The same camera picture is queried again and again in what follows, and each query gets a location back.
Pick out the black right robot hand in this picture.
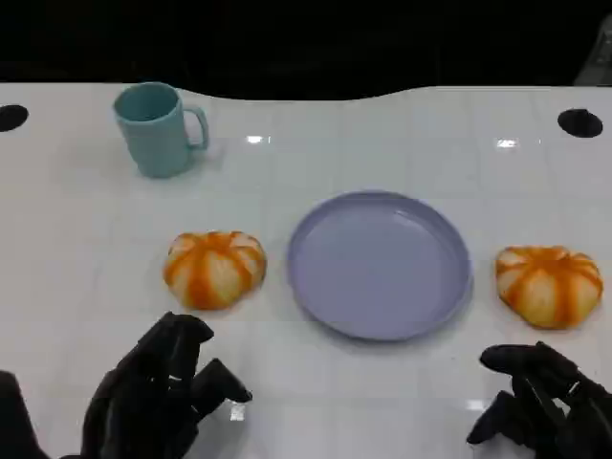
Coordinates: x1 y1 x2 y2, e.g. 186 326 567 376
466 340 612 459

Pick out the black table grommet hole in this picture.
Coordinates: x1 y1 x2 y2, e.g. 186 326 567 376
0 103 30 133
557 108 604 140

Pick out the lilac plate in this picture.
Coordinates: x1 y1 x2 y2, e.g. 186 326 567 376
286 190 474 342

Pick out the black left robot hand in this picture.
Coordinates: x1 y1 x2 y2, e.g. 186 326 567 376
80 311 253 459

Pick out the orange white toy bread roll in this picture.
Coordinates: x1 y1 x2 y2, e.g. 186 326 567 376
494 244 604 331
163 230 268 312

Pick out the grey background object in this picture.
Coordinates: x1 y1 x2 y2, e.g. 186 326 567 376
572 12 612 88

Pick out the pale green mug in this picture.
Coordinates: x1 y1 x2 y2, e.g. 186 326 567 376
112 81 210 180

